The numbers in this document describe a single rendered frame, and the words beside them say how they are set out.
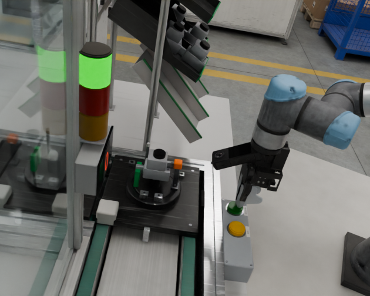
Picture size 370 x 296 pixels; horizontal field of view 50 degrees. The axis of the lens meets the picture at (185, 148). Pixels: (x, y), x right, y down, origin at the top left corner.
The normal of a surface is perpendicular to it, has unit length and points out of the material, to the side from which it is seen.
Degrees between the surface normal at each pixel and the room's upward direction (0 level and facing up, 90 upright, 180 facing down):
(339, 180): 0
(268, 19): 90
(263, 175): 90
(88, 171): 90
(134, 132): 0
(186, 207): 0
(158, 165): 90
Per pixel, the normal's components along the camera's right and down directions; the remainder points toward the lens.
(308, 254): 0.16, -0.79
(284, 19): -0.04, 0.59
